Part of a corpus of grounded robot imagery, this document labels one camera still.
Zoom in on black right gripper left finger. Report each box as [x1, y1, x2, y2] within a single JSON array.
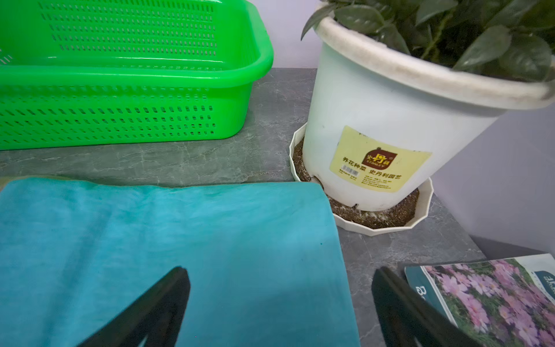
[[80, 267, 191, 346]]

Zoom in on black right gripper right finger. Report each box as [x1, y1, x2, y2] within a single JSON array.
[[371, 267, 479, 346]]

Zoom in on teal folded pants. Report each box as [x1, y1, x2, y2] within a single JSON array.
[[1, 178, 359, 346]]

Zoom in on green plastic basket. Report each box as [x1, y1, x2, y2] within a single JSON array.
[[1, 1, 274, 150]]

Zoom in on white pot saucer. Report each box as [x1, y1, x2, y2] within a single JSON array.
[[289, 125, 434, 237]]

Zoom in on flower cover booklet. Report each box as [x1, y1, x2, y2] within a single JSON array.
[[404, 254, 554, 346]]

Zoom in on white plant pot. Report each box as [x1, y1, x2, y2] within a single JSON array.
[[303, 17, 554, 211]]

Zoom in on green leafy plant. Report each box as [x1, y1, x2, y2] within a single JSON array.
[[302, 0, 554, 82]]

